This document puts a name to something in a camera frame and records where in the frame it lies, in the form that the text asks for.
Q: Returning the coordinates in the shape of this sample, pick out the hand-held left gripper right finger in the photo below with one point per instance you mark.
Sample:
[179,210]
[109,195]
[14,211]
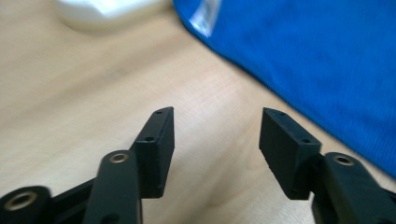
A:
[285,155]

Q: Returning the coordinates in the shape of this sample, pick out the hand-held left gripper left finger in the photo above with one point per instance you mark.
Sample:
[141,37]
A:
[154,155]

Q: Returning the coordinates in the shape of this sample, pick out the blue cloth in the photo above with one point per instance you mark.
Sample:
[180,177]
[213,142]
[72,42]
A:
[311,62]

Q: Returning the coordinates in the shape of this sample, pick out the white round object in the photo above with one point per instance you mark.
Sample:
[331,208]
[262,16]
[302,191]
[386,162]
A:
[102,12]

